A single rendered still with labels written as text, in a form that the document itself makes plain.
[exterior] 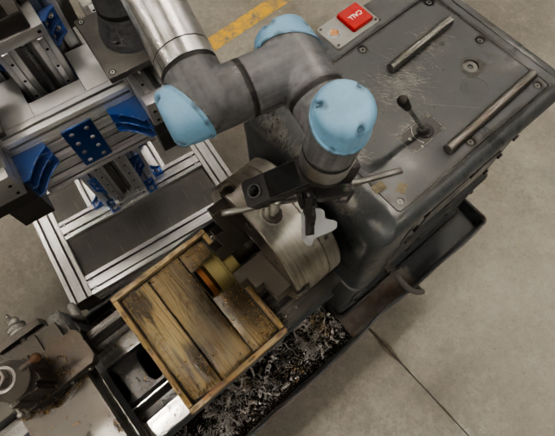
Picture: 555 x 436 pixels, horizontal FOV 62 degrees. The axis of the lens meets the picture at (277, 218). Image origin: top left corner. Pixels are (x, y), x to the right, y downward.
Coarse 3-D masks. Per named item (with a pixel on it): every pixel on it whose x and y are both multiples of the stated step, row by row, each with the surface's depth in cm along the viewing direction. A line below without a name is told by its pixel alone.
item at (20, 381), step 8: (8, 360) 91; (16, 360) 91; (0, 368) 89; (8, 368) 89; (16, 368) 89; (16, 376) 88; (24, 376) 89; (16, 384) 88; (24, 384) 89; (0, 392) 87; (8, 392) 87; (16, 392) 88; (24, 392) 89; (0, 400) 88; (8, 400) 88
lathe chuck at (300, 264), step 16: (240, 176) 98; (240, 192) 94; (288, 208) 91; (256, 224) 90; (272, 224) 90; (288, 224) 91; (256, 240) 97; (272, 240) 90; (288, 240) 91; (272, 256) 94; (288, 256) 91; (304, 256) 93; (320, 256) 95; (288, 272) 92; (304, 272) 94; (320, 272) 98
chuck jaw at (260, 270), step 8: (256, 256) 101; (264, 256) 101; (248, 264) 101; (256, 264) 100; (264, 264) 100; (240, 272) 100; (248, 272) 100; (256, 272) 99; (264, 272) 99; (272, 272) 99; (280, 272) 99; (240, 280) 99; (248, 280) 100; (256, 280) 99; (264, 280) 98; (272, 280) 98; (280, 280) 98; (256, 288) 98; (264, 288) 101; (272, 288) 97; (280, 288) 97; (288, 288) 98; (304, 288) 100; (280, 296) 98
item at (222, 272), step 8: (216, 256) 99; (232, 256) 101; (208, 264) 99; (216, 264) 99; (224, 264) 98; (232, 264) 100; (192, 272) 100; (200, 272) 99; (208, 272) 99; (216, 272) 98; (224, 272) 99; (232, 272) 100; (200, 280) 98; (208, 280) 98; (216, 280) 98; (224, 280) 99; (232, 280) 100; (208, 288) 98; (216, 288) 99; (224, 288) 100
